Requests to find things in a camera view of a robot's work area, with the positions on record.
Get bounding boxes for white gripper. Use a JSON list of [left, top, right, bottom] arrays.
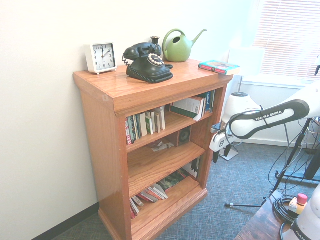
[[209, 131, 232, 164]]

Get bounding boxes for teal and red book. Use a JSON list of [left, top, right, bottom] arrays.
[[198, 59, 241, 76]]

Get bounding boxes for black white cover book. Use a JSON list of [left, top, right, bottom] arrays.
[[185, 156, 202, 181]]

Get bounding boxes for small wooden speaker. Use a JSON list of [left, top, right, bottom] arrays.
[[174, 125, 193, 148]]

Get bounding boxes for flat green cover book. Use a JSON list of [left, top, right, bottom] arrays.
[[156, 169, 190, 192]]

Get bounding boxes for Thailand travel guide book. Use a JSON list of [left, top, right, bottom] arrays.
[[204, 90, 216, 114]]

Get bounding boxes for loose papers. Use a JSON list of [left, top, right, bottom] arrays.
[[150, 140, 175, 153]]

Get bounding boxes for cream paperback book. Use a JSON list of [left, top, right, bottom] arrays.
[[151, 109, 161, 133], [138, 112, 148, 138], [157, 106, 166, 131]]

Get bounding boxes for white red patterned book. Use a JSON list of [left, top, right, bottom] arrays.
[[149, 183, 169, 201]]

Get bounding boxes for green white book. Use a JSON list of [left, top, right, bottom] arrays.
[[145, 111, 154, 135]]

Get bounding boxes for green spine book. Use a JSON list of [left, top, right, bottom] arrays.
[[128, 115, 140, 143]]

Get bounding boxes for yellow emergency stop button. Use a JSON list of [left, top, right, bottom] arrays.
[[288, 193, 309, 216]]

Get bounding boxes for red white spine book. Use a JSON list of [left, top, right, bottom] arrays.
[[125, 118, 133, 146]]

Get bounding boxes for white floor lamp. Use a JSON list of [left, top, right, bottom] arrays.
[[221, 47, 266, 161]]

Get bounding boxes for small red white book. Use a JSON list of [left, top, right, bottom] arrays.
[[129, 197, 141, 220]]

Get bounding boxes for black vintage rotary telephone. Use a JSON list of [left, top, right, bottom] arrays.
[[121, 42, 175, 84]]

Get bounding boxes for green plastic watering can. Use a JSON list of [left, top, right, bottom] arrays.
[[162, 28, 208, 63]]

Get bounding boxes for wooden bookshelf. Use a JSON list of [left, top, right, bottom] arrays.
[[72, 58, 235, 240]]

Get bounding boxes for black glossy vase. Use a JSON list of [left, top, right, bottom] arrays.
[[150, 36, 162, 52]]

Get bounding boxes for white window blinds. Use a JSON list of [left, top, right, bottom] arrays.
[[252, 0, 320, 81]]

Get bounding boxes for white square alarm clock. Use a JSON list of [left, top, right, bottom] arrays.
[[83, 41, 118, 76]]

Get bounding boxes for coiled black cable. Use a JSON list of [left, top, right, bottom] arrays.
[[271, 194, 298, 224]]

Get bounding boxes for black camera tripod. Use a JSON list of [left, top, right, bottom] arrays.
[[224, 119, 320, 208]]

